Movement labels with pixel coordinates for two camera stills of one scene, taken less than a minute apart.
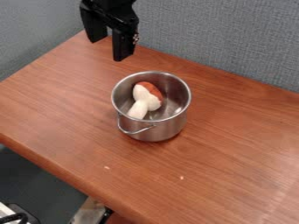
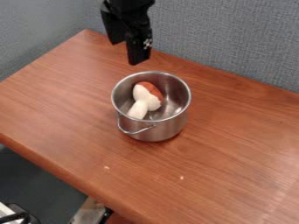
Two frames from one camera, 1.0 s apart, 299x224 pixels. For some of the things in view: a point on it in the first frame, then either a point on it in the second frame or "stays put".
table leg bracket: [93, 213] stays put
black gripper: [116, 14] to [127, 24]
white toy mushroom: [148, 100] stays put
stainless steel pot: [168, 117] stays put
